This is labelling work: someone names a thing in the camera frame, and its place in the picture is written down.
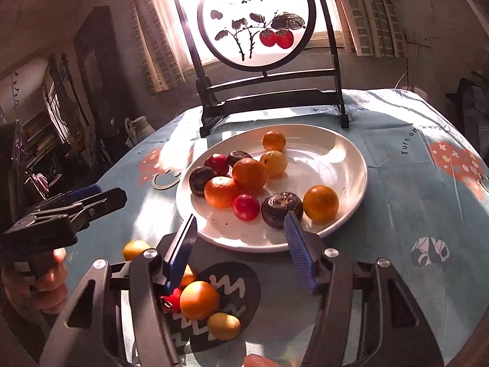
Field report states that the light blue printed tablecloth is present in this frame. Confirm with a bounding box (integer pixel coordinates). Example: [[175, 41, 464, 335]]
[[69, 88, 489, 367]]

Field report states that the painted round screen on stand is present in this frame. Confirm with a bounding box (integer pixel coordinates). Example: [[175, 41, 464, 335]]
[[174, 0, 349, 138]]

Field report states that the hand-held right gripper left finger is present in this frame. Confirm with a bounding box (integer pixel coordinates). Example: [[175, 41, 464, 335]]
[[40, 214, 199, 367]]

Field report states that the large orange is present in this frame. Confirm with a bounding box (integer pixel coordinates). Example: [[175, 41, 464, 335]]
[[204, 176, 241, 209], [232, 158, 268, 194]]

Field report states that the small yellow citrus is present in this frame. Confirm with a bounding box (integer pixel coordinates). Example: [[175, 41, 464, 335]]
[[123, 240, 152, 261], [260, 150, 288, 179], [207, 312, 241, 341]]

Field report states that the person's left hand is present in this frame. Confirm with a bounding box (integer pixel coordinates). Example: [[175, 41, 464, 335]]
[[2, 248, 69, 313]]

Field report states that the small orange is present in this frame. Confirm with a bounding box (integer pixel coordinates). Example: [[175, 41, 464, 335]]
[[262, 130, 287, 151], [179, 264, 197, 289], [303, 185, 340, 224], [179, 281, 221, 321]]

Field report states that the dark wooden cabinet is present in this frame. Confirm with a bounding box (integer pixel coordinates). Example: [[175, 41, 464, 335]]
[[74, 6, 127, 131]]

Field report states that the dark brown water chestnut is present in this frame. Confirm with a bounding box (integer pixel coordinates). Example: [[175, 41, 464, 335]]
[[189, 166, 217, 197], [227, 150, 253, 168], [261, 191, 304, 229]]

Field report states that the pile of clothes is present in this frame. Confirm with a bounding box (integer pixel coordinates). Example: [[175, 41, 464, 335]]
[[447, 78, 489, 150]]

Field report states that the black round zigzag mat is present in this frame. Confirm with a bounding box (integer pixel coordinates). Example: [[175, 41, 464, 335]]
[[166, 262, 262, 354]]

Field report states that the dark red plum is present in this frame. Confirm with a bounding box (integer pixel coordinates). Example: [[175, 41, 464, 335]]
[[204, 153, 230, 175]]

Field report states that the white round plate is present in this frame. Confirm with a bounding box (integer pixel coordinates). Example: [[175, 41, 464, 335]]
[[176, 124, 368, 253]]

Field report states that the checked curtain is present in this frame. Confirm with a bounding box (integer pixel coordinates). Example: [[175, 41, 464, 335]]
[[332, 0, 406, 58], [132, 0, 188, 94]]

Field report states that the white jug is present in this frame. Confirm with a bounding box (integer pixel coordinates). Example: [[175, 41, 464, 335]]
[[125, 116, 155, 148]]

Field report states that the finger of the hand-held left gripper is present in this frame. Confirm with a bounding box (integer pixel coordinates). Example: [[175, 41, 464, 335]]
[[38, 184, 103, 209], [23, 188, 127, 234]]

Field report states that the small red plum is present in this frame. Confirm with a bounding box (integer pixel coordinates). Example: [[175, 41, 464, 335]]
[[160, 288, 182, 314], [244, 354, 279, 367]]

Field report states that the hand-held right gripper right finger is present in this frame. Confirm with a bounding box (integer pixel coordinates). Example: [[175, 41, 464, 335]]
[[283, 213, 446, 367]]

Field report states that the white power cable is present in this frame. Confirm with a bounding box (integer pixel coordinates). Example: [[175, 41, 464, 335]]
[[395, 59, 411, 88]]

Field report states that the cluttered shelf rack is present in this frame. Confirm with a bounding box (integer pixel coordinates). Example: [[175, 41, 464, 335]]
[[15, 65, 96, 184]]

